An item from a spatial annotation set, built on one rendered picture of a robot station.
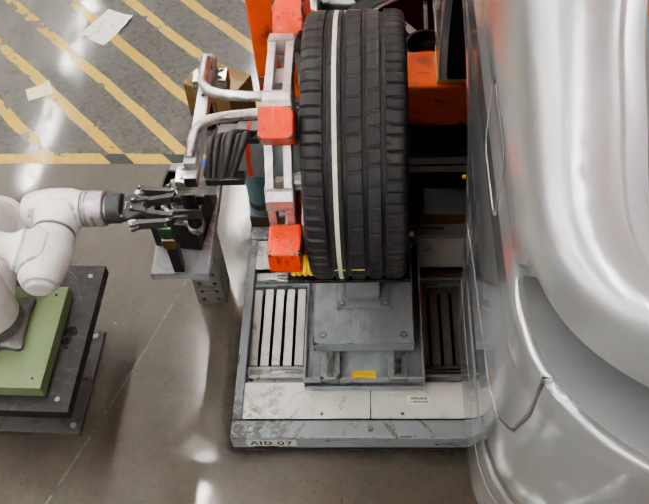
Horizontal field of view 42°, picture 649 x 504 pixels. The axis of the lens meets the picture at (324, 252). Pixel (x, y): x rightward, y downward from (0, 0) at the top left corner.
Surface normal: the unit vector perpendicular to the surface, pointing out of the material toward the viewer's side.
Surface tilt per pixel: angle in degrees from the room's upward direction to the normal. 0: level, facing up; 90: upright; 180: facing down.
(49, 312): 1
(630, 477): 88
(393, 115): 33
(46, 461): 0
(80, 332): 0
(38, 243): 21
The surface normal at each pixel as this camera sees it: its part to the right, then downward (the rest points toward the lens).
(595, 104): -0.39, -0.40
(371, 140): -0.07, 0.08
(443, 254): -0.06, -0.60
